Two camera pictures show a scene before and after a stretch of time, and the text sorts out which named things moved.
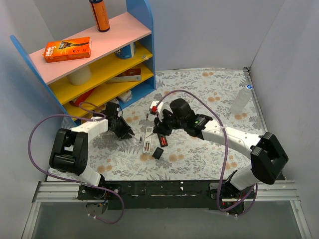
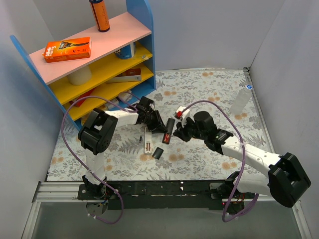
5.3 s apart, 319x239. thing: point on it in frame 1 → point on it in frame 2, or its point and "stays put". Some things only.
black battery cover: x=157 y=153 stays put
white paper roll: x=81 y=76 stays put
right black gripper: x=162 y=124 → x=186 y=130
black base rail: x=159 y=194 stays put
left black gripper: x=121 y=128 → x=151 y=120
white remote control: x=147 y=143 stays put
